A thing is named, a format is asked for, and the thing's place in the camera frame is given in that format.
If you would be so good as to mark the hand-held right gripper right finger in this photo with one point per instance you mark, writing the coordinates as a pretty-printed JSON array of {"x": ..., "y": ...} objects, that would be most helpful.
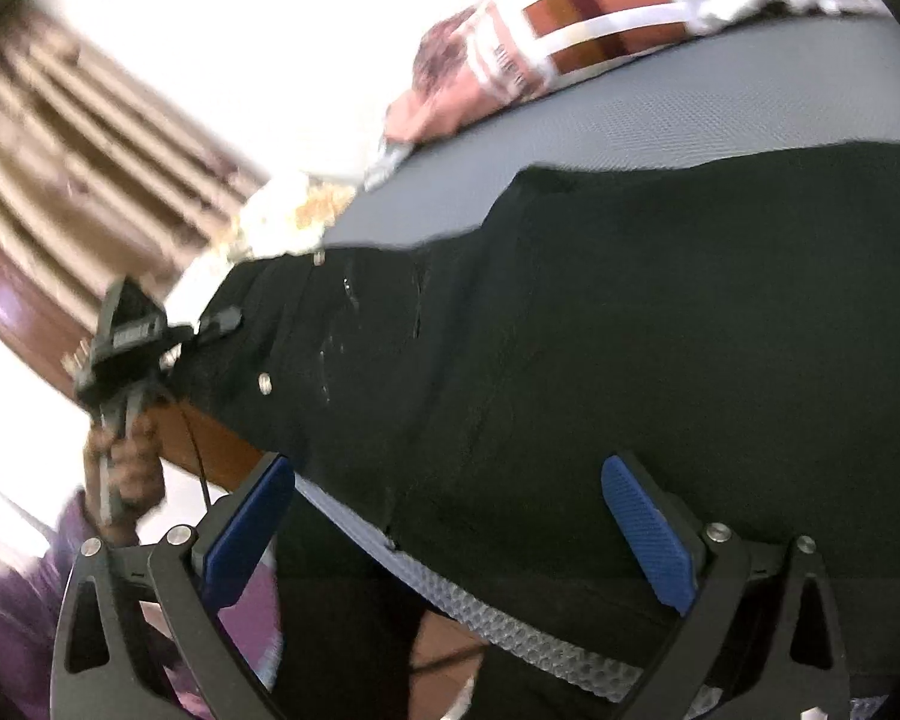
[{"x": 652, "y": 540}]

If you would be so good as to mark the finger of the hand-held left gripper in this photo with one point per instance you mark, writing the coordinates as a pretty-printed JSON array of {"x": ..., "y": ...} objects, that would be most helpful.
[{"x": 221, "y": 321}]

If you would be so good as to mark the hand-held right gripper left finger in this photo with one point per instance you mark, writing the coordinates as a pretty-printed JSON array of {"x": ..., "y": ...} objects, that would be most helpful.
[{"x": 251, "y": 532}]

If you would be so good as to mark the black pants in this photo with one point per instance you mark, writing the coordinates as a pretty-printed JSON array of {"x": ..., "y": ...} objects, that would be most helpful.
[{"x": 607, "y": 315}]

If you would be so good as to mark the person's left hand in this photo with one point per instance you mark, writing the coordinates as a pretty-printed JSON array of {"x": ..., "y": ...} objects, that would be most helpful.
[{"x": 135, "y": 465}]

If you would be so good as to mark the floral cushion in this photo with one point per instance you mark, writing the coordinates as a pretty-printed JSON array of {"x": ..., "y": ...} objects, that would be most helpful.
[{"x": 300, "y": 217}]

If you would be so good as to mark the beige patterned curtain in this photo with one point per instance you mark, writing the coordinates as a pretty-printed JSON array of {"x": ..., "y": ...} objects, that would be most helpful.
[{"x": 82, "y": 165}]

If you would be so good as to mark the light blue striped cloth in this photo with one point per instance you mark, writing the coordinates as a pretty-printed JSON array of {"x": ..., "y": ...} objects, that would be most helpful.
[{"x": 386, "y": 165}]

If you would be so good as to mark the grey mesh mat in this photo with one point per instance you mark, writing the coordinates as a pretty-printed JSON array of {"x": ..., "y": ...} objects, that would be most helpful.
[{"x": 645, "y": 105}]

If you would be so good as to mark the pink plaid printed quilt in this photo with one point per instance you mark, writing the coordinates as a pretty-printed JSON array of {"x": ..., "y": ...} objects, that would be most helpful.
[{"x": 570, "y": 15}]

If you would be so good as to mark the wooden bed frame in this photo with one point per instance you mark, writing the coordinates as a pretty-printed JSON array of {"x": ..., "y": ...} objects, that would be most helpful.
[{"x": 210, "y": 450}]

